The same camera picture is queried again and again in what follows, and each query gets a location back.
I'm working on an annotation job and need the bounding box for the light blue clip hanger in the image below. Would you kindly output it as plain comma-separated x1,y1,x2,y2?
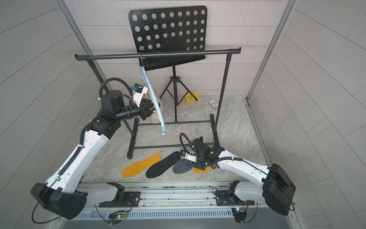
139,53,166,129

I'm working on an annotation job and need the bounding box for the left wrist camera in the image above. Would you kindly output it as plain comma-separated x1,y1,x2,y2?
131,84,148,107

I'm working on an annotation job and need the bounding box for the grey dark-edged insole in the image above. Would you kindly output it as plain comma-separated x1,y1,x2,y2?
173,158,193,174

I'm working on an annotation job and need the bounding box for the black music stand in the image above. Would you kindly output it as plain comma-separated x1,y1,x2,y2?
128,5,208,106

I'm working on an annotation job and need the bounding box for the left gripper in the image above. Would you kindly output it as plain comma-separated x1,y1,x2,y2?
114,99,160,122

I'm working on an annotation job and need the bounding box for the yellow insole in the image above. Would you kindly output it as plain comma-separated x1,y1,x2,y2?
121,154,161,178

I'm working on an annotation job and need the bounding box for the black clothes rack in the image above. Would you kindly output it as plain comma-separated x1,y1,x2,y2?
74,47,241,159

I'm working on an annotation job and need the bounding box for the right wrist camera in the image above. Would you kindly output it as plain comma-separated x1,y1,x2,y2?
180,150,197,163

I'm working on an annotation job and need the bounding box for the white black insole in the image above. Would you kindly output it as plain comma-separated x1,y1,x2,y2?
146,151,181,178

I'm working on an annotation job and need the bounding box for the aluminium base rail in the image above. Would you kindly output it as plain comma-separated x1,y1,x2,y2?
55,181,296,212

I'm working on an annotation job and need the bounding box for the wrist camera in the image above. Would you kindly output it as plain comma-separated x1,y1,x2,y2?
131,84,148,107
180,150,197,163

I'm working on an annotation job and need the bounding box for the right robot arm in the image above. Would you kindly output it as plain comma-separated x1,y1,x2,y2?
179,133,296,216

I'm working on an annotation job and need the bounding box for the circuit board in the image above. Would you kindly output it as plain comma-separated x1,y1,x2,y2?
232,208,247,224
108,210,129,225

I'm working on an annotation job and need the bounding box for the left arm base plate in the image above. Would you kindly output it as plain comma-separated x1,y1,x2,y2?
99,192,141,208

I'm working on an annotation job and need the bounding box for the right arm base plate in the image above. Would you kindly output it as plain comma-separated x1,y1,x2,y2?
212,190,255,206

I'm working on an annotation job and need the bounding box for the left circuit board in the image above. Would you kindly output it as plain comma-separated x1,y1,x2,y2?
108,210,129,225

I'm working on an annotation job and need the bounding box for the right circuit board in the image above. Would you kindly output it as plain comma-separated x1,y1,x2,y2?
232,208,247,224

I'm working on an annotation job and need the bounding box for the grey yellow-edged insole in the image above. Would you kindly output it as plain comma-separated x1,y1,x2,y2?
193,167,212,174

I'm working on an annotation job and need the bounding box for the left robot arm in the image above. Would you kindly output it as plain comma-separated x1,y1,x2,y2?
31,78,157,219

